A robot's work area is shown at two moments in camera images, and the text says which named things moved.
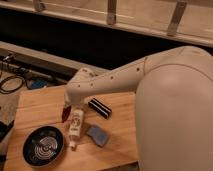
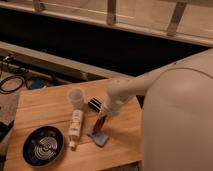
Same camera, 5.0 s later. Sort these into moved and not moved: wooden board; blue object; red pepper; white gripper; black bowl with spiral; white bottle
Moved: white gripper; red pepper
Not moved: black bowl with spiral; blue object; white bottle; wooden board
